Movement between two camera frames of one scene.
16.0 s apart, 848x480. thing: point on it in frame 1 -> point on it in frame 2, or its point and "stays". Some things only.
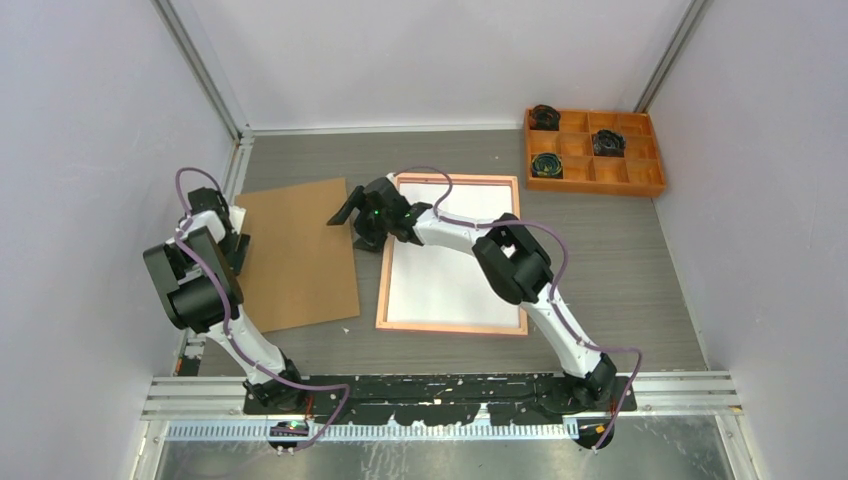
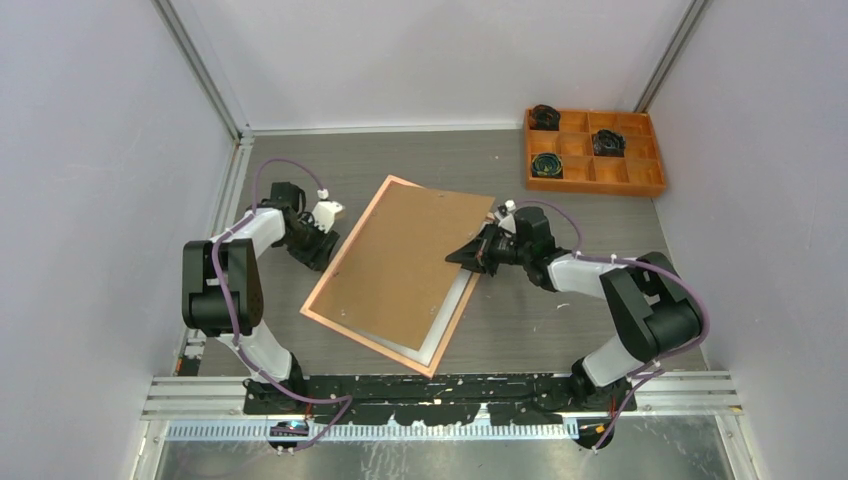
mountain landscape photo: (435, 284) -> (427, 350)
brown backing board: (298, 268) -> (394, 280)
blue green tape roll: (547, 165) stays
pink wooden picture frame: (435, 289) -> (307, 308)
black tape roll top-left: (544, 117) stays
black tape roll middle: (609, 144) stays
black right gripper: (366, 241) -> (477, 255)
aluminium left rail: (193, 340) stays
